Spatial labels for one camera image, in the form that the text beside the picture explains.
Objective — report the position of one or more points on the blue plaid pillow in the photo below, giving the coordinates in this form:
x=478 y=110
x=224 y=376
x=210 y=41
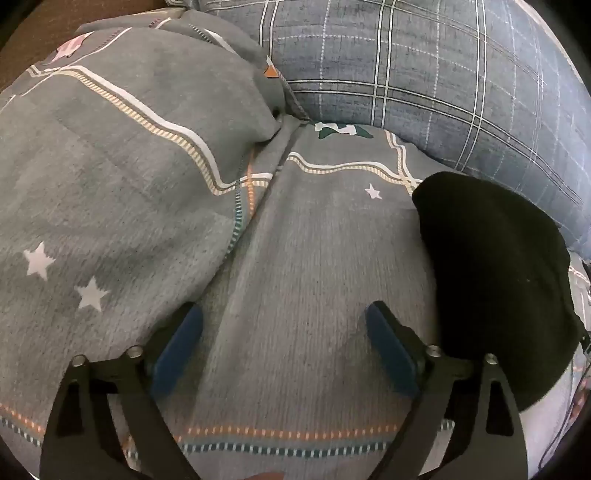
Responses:
x=415 y=69

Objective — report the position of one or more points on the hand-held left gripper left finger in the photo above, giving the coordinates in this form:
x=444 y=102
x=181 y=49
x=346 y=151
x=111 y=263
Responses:
x=178 y=346

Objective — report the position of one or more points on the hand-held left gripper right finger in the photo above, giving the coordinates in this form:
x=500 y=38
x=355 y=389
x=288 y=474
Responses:
x=388 y=350

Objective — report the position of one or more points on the grey star-printed blanket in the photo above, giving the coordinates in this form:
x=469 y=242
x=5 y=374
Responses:
x=115 y=184

